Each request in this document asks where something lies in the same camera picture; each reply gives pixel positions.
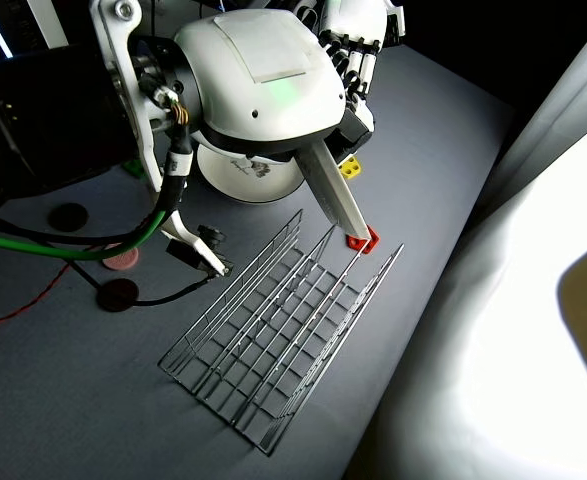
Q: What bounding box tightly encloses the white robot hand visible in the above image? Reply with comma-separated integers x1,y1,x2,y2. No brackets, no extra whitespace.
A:
292,0,407,109
172,9,377,250

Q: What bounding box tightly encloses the white plate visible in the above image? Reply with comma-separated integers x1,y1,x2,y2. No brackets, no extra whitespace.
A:
196,142,307,204

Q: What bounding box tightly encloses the yellow pentagon block with holes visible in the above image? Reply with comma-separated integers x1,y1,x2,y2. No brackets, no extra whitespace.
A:
340,155,363,180

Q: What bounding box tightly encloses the grey tablecloth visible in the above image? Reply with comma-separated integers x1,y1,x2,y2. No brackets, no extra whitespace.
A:
0,42,519,480

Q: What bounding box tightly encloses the red pentagon block with holes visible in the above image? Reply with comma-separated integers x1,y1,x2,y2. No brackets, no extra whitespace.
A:
345,224,381,255

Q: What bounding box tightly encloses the pink sandwich cookie toy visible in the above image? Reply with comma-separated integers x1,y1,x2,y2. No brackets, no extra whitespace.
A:
101,244,140,272

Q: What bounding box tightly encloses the brown sandwich cookie toy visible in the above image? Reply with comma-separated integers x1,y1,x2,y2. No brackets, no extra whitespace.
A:
96,278,140,313

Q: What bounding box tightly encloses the white backdrop curtain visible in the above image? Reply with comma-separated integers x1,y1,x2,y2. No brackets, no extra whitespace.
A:
342,0,587,480

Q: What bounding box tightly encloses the black sleeved cable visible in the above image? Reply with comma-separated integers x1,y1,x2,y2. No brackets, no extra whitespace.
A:
0,97,195,247

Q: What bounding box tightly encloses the thin black cable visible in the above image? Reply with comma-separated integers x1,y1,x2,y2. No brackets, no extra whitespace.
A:
70,259,212,306

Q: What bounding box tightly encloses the green cable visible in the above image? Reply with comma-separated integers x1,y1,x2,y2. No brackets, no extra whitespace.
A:
0,208,170,263

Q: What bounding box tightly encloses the metal wire dish rack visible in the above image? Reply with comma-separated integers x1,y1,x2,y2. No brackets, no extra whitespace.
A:
157,208,405,456

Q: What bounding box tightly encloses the thin red wire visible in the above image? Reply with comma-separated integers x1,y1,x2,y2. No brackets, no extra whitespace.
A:
0,262,72,330

